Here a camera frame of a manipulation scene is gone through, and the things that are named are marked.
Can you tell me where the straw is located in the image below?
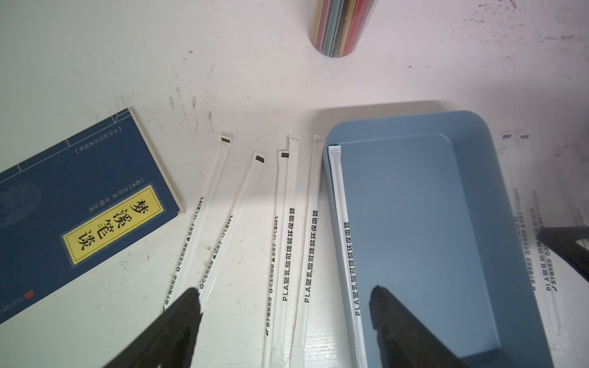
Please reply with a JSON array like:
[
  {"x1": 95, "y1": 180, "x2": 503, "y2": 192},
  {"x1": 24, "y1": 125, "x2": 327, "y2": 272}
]
[
  {"x1": 327, "y1": 146, "x2": 368, "y2": 367},
  {"x1": 270, "y1": 136, "x2": 301, "y2": 367},
  {"x1": 517, "y1": 130, "x2": 570, "y2": 351},
  {"x1": 262, "y1": 150, "x2": 289, "y2": 368},
  {"x1": 499, "y1": 129, "x2": 568, "y2": 353},
  {"x1": 162, "y1": 133, "x2": 233, "y2": 312},
  {"x1": 199, "y1": 151, "x2": 265, "y2": 305},
  {"x1": 290, "y1": 135, "x2": 325, "y2": 368}
]

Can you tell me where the blue storage tray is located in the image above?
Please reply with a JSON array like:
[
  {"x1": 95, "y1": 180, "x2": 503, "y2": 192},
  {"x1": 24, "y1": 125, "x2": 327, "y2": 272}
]
[{"x1": 324, "y1": 111, "x2": 553, "y2": 367}]

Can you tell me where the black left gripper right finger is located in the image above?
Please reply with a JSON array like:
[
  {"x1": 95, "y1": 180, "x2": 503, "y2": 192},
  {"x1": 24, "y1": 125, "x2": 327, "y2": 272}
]
[{"x1": 369, "y1": 285, "x2": 466, "y2": 367}]

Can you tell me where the pencil tube with blue lid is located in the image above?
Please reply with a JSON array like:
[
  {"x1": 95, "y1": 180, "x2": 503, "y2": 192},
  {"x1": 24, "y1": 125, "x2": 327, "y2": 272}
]
[{"x1": 310, "y1": 0, "x2": 378, "y2": 58}]

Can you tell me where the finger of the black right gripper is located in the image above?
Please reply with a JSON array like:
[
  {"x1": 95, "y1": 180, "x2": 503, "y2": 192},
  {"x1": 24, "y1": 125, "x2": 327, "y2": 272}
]
[{"x1": 538, "y1": 226, "x2": 589, "y2": 282}]

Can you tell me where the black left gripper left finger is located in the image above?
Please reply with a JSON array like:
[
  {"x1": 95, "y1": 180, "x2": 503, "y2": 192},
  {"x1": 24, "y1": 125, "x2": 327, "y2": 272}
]
[{"x1": 106, "y1": 288, "x2": 202, "y2": 367}]

